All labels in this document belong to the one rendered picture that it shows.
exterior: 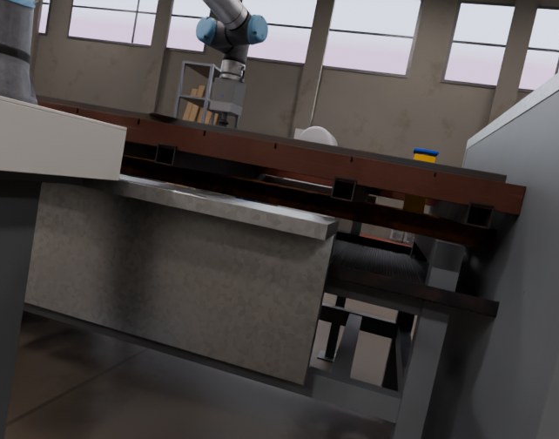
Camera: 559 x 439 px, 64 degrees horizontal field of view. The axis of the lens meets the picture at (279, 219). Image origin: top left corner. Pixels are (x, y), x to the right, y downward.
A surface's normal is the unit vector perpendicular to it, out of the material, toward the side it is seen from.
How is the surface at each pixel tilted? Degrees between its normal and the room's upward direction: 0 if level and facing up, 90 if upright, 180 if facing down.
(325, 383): 90
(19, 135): 90
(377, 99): 90
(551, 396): 90
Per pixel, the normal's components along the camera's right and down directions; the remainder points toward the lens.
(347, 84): -0.29, 0.03
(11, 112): 0.94, 0.21
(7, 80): 0.82, -0.16
